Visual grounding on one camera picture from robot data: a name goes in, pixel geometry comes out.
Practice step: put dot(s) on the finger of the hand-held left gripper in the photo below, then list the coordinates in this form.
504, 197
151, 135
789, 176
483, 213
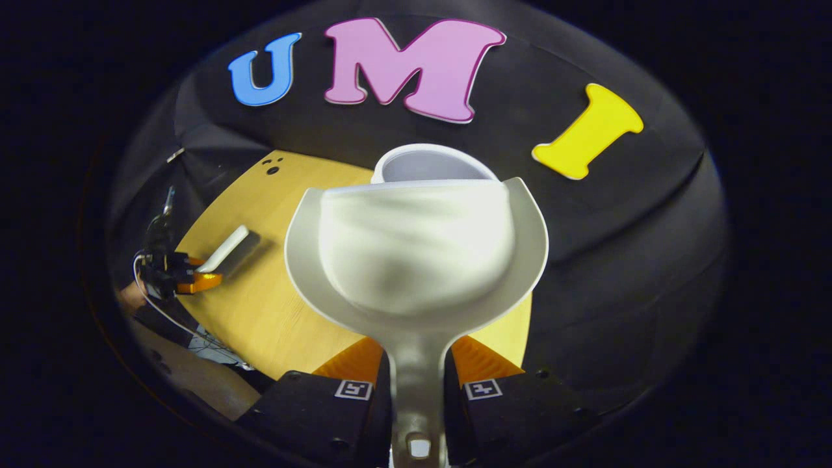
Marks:
205, 283

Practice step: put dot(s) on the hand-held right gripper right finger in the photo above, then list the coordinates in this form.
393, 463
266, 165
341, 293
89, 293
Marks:
520, 416

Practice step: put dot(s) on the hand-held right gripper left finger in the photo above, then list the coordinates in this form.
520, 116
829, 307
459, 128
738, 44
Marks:
312, 416

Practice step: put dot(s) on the white dustpan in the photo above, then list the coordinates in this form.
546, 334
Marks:
416, 260

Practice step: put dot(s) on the white ribbed garbage bin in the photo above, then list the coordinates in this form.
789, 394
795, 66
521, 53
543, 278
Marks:
422, 166

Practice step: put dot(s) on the wooden desktop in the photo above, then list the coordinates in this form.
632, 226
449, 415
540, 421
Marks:
260, 312

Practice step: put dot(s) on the small white clip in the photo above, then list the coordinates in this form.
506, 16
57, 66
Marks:
175, 155

